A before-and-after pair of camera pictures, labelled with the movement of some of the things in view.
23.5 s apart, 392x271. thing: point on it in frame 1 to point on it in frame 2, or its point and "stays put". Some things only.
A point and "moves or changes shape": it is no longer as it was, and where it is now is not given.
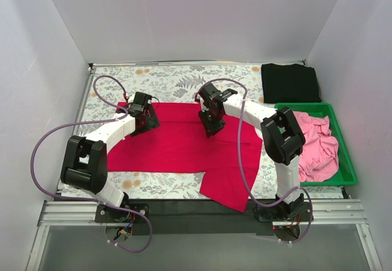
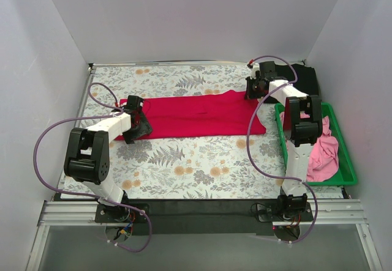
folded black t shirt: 290,83 stays put
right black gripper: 211,124 to 253,89
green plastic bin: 345,175 stays put
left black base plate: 106,214 stays put
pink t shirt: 318,161 stays put
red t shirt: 180,144 moves or changes shape
